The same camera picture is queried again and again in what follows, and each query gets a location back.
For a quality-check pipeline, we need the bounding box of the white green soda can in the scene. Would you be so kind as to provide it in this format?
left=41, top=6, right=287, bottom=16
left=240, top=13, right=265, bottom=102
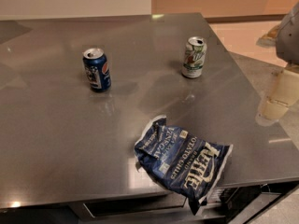
left=181, top=36, right=207, bottom=78

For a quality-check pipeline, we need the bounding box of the blue pepsi can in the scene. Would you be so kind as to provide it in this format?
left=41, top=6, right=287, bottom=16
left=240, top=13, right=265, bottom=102
left=83, top=48, right=111, bottom=92

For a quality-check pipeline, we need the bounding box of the blue kettle chip bag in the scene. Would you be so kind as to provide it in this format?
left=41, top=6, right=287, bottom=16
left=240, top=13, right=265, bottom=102
left=134, top=115, right=233, bottom=214

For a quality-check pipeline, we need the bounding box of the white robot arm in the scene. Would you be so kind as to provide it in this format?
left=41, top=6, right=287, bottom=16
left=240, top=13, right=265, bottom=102
left=261, top=2, right=299, bottom=120

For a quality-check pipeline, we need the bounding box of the drawer under counter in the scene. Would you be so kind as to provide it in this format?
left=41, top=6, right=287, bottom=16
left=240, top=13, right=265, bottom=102
left=68, top=191, right=193, bottom=222

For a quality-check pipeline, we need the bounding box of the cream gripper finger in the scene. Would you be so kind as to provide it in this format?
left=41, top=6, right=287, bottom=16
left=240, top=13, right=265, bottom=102
left=261, top=64, right=299, bottom=120

